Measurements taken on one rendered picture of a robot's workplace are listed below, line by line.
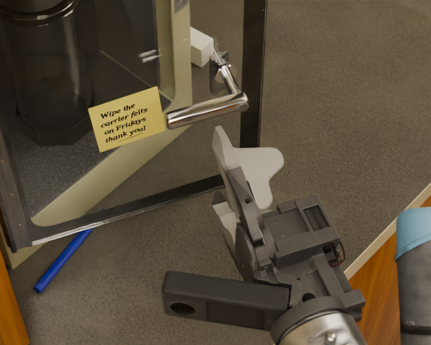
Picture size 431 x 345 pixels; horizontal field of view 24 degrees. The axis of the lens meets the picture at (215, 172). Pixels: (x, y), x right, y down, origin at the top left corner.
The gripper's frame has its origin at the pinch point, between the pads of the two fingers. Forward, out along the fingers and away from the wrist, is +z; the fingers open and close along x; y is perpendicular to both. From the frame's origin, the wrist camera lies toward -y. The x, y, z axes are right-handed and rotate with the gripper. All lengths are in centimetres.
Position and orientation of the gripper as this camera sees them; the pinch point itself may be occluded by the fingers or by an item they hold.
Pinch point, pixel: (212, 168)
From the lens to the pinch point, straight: 98.7
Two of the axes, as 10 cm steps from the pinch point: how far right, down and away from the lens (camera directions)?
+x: 0.0, -6.0, -8.0
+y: 9.4, -2.8, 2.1
